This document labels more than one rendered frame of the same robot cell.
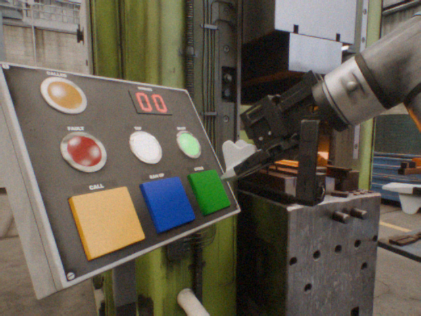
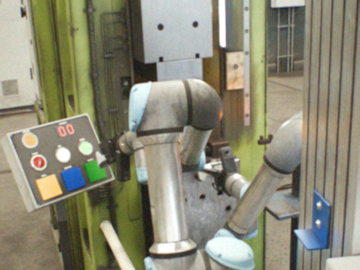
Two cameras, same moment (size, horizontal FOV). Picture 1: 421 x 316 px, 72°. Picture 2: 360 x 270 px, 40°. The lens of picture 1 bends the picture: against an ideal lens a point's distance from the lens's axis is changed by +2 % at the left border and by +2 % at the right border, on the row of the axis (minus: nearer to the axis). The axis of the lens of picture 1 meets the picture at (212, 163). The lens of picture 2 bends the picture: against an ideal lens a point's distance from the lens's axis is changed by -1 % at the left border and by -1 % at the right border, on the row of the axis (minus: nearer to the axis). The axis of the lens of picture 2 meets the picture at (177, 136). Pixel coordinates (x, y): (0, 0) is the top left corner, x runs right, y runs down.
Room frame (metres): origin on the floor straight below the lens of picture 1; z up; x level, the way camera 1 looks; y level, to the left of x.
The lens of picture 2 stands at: (-1.17, -0.54, 1.67)
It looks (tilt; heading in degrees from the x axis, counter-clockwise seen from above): 17 degrees down; 8
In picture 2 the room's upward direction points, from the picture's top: 3 degrees counter-clockwise
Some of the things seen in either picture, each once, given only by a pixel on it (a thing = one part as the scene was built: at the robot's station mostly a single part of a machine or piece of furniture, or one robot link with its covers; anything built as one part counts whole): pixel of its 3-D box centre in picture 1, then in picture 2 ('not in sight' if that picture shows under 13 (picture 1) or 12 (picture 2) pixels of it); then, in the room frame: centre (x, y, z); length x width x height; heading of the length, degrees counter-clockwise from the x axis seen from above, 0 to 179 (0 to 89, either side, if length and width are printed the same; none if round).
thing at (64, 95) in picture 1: (64, 95); (29, 140); (0.40, 0.20, 1.16); 0.05 x 0.03 x 0.04; 118
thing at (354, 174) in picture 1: (335, 178); (215, 146); (0.97, -0.42, 0.95); 0.12 x 0.08 x 0.06; 28
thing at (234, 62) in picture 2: not in sight; (234, 71); (1.09, -0.51, 1.27); 0.09 x 0.02 x 0.17; 118
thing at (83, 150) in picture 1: (84, 151); (38, 162); (0.37, 0.17, 1.09); 0.05 x 0.03 x 0.04; 118
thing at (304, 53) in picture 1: (268, 69); (163, 65); (1.02, -0.19, 1.32); 0.42 x 0.20 x 0.10; 28
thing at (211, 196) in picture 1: (208, 191); (94, 171); (0.50, 0.01, 1.01); 0.07 x 0.05 x 0.07; 143
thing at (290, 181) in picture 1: (266, 172); not in sight; (1.02, -0.19, 0.96); 0.42 x 0.20 x 0.09; 28
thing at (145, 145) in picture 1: (146, 147); (63, 154); (0.45, 0.10, 1.09); 0.05 x 0.03 x 0.04; 118
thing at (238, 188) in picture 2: not in sight; (247, 194); (0.37, -0.56, 0.98); 0.11 x 0.08 x 0.09; 28
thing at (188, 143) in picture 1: (189, 144); (85, 147); (0.53, 0.04, 1.09); 0.05 x 0.03 x 0.04; 118
